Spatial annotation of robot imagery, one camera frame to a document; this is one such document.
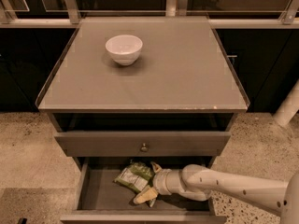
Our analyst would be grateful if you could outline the metal railing frame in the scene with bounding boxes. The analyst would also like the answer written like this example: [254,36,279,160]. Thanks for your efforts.
[0,0,299,29]

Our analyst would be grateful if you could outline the grey drawer cabinet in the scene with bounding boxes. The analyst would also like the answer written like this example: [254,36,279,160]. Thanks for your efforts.
[35,15,250,224]

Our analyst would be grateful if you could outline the grey open middle drawer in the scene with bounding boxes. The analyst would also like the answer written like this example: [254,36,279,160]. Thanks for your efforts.
[61,157,226,224]

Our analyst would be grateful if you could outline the grey top drawer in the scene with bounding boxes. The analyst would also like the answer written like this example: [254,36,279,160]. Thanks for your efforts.
[54,131,231,157]

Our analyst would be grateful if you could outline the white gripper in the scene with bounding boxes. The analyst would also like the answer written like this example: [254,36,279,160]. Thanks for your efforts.
[133,161,171,205]

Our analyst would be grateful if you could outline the white ceramic bowl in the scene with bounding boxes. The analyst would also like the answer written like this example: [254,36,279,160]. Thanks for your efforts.
[106,35,143,65]

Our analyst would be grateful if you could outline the round metal drawer knob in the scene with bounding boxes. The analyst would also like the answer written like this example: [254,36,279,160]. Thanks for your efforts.
[140,143,149,152]

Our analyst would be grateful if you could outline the green jalapeno chip bag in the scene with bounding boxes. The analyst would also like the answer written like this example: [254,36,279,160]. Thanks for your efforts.
[114,162,154,195]

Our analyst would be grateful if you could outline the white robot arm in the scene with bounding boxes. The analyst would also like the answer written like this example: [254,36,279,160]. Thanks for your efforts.
[134,164,299,224]

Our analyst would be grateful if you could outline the white cylindrical post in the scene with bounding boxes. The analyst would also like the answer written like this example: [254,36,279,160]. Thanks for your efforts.
[273,80,299,126]

